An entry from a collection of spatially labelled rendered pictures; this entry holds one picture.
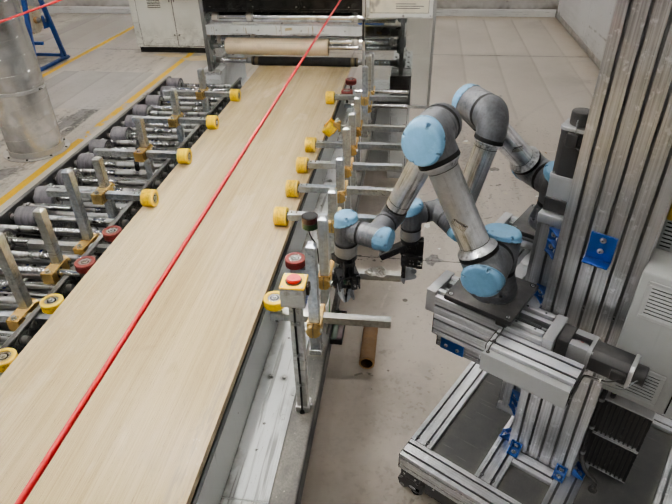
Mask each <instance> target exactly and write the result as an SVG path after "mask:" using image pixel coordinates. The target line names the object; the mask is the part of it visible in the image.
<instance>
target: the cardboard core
mask: <svg viewBox="0 0 672 504"><path fill-rule="evenodd" d="M377 334H378V328H377V327H364V329H363V336H362V344H361V351H360V359H359V365H360V366H361V367H362V368H364V369H371V368H373V367H374V363H375V353H376V343H377Z"/></svg>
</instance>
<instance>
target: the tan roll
mask: <svg viewBox="0 0 672 504"><path fill-rule="evenodd" d="M314 39H315V38H246V37H226V39H225V43H214V44H213V46H214V48H225V51H226V53H227V54H243V55H304V54H305V53H306V51H307V50H308V48H309V46H310V45H311V43H312V42H313V40H314ZM328 41H329V39H328V38H317V40H316V41H315V43H314V44H313V46H312V48H311V49H310V51H309V52H308V54H307V56H329V54H330V50H362V45H329V42H328Z"/></svg>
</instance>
